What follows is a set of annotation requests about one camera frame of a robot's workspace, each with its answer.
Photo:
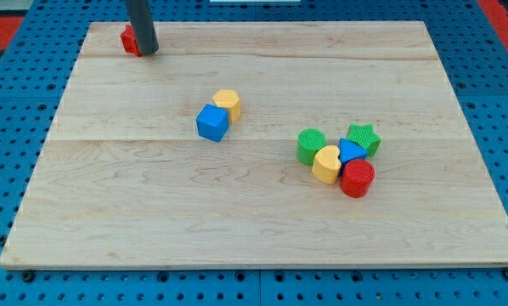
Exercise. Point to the blue triangle block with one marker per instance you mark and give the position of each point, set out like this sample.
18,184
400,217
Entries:
350,151

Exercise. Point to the green cylinder block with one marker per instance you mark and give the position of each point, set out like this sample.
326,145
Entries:
309,142

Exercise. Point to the green star block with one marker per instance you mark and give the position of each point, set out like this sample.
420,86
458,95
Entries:
365,137

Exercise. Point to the red cylinder block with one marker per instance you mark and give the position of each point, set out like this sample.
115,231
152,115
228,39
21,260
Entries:
357,177

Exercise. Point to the yellow heart block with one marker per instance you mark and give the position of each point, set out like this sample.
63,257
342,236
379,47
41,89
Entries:
326,164

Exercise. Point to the red block behind rod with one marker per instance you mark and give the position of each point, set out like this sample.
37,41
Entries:
129,41

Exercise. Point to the light wooden board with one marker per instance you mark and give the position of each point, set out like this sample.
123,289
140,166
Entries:
124,181

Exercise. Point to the yellow hexagon block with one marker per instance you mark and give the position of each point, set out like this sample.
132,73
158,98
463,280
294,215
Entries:
230,101

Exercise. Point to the blue cube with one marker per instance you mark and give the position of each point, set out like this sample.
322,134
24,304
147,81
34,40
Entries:
212,122

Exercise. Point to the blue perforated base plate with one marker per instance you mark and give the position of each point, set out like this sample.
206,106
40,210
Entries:
38,62

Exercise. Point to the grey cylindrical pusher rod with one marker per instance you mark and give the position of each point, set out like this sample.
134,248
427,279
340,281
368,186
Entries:
140,17

